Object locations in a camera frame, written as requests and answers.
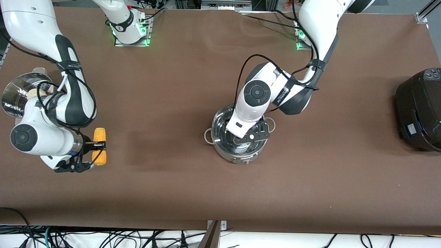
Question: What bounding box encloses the yellow corn cob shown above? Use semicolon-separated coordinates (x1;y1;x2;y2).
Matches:
92;128;107;166

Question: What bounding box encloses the glass pot lid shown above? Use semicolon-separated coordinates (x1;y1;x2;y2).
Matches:
211;103;271;156

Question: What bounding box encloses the steel steamer pot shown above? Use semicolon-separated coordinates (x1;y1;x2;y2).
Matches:
1;67;55;119

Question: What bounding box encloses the white steamed bun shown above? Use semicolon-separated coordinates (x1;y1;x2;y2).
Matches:
28;89;48;100

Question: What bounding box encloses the brown table cover sheet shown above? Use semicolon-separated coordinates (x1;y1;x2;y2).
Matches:
0;6;441;235

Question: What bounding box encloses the black rice cooker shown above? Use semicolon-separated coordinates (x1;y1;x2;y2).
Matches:
396;68;441;153

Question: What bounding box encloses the steel pot with cream handles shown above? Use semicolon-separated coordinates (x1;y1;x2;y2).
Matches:
206;103;277;165

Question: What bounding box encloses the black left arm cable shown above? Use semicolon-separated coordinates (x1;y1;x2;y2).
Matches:
235;0;319;112

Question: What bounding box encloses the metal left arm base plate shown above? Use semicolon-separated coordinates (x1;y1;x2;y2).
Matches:
294;21;312;51

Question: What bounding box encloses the black curved floor cable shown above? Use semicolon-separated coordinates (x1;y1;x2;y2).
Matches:
0;207;34;248

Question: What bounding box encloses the black cable on table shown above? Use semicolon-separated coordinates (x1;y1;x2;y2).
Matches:
241;10;300;30

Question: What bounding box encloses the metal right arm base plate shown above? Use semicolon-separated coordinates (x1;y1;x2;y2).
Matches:
115;15;152;47

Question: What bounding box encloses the small metal bracket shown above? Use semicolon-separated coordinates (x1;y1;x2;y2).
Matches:
207;220;227;231

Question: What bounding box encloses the dark slanted post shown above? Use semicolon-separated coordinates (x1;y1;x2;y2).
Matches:
198;220;221;248

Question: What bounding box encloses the grey metal frame piece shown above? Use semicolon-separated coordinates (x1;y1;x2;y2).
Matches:
201;0;252;11

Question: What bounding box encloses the black base connector cable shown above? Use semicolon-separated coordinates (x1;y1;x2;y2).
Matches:
138;7;167;24

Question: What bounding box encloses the aluminium frame corner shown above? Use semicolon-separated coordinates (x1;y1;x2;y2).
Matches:
415;0;441;24

